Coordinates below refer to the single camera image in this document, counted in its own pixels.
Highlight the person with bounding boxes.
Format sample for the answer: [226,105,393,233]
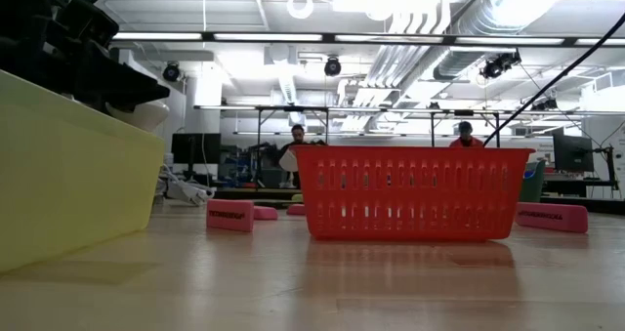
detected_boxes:
[448,120,485,149]
[277,123,328,190]

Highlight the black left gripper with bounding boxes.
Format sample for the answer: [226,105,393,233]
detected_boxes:
[28,37,171,115]

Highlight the white coiled cable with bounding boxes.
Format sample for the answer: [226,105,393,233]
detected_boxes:
[154,163,217,207]

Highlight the black ceiling spotlight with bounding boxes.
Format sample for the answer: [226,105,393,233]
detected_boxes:
[323,56,343,78]
[161,62,182,84]
[479,49,523,81]

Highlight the red plastic slotted basket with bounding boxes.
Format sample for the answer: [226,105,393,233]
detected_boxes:
[290,145,537,242]

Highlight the black background workstation frame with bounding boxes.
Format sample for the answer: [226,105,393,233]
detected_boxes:
[193,103,504,188]

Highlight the yellow translucent plastic bin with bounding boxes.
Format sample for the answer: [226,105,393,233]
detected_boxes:
[0,69,167,274]

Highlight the black computer monitor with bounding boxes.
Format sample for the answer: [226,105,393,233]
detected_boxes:
[170,132,223,166]
[552,134,596,174]

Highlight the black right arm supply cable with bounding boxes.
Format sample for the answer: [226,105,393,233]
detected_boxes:
[482,12,625,148]

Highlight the silver ventilation duct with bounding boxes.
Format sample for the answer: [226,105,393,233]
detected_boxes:
[432,0,556,83]

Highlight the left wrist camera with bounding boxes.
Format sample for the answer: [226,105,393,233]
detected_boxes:
[54,0,121,49]

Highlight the white ring ceiling fixture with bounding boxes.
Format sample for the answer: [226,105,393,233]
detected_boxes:
[285,0,315,21]

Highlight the white dome lamp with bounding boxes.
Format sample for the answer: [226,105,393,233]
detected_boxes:
[105,100,171,134]

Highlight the long ceiling light bar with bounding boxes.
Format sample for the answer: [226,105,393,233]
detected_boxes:
[110,30,625,48]

